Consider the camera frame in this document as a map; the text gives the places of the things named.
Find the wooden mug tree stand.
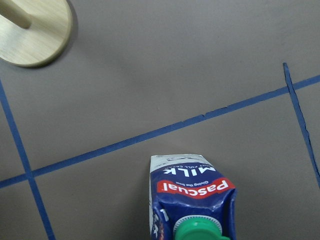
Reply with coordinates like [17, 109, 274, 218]
[0, 0, 73, 68]

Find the blue Pascual milk carton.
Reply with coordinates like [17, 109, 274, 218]
[149, 154, 237, 240]

